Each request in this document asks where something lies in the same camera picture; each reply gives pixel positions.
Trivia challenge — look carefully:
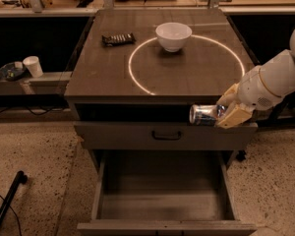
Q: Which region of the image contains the black floor cable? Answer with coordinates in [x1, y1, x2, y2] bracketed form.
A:
[0, 166, 24, 236]

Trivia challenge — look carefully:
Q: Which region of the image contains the open grey lower drawer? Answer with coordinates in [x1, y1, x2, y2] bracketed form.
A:
[78, 150, 257, 236]

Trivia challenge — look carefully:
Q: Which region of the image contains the black drawer handle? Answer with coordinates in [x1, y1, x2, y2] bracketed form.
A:
[151, 131, 182, 141]

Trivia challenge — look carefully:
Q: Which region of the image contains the white ceramic bowl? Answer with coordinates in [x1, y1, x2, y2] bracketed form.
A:
[155, 23, 192, 52]

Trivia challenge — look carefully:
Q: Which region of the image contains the dark round dish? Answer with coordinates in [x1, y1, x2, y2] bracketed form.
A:
[0, 61, 27, 82]

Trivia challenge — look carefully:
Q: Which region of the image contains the dark snack bar wrapper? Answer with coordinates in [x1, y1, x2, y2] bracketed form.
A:
[101, 33, 136, 46]

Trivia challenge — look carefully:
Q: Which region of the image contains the silver blue redbull can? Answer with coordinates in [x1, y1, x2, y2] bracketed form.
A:
[189, 104, 227, 126]

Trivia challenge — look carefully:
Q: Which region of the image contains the black floor bar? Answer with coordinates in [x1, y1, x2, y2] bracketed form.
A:
[0, 171, 28, 227]

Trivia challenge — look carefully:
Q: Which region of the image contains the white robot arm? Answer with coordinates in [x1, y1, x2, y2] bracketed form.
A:
[215, 30, 295, 129]

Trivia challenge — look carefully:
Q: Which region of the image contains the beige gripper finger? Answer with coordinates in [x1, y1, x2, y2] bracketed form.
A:
[217, 84, 238, 106]
[215, 102, 253, 129]

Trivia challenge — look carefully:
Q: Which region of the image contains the white paper cup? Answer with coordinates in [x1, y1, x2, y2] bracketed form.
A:
[23, 56, 43, 78]

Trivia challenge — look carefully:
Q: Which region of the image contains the black cabinet caster wheel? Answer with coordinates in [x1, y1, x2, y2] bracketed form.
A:
[236, 150, 246, 161]

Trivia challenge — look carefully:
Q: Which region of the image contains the closed grey upper drawer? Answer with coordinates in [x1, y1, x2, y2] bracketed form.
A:
[75, 121, 258, 150]

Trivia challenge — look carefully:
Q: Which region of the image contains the grey drawer cabinet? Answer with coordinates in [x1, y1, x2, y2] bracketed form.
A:
[65, 9, 255, 165]

